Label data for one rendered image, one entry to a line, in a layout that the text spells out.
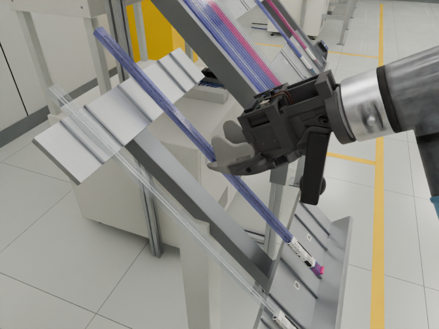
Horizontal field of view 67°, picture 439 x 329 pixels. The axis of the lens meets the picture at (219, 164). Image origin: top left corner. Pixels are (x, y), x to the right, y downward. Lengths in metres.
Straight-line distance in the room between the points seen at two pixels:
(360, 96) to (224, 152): 0.19
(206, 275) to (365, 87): 0.46
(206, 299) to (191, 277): 0.07
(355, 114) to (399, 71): 0.06
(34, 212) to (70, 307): 0.65
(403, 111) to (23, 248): 1.70
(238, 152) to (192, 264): 0.29
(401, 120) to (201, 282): 0.48
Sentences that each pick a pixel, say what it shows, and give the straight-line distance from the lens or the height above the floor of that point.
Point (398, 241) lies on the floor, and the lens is 1.84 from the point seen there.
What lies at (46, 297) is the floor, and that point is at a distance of 1.62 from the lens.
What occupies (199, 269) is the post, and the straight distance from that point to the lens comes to 0.67.
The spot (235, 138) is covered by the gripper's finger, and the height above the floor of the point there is 0.98.
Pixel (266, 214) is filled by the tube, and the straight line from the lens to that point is 0.53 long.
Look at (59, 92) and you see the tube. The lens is 0.45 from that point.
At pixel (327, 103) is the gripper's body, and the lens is 0.39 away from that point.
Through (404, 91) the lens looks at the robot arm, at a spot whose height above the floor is 1.11.
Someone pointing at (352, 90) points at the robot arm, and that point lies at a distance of 0.39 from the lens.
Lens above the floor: 1.24
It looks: 37 degrees down
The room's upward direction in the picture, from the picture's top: straight up
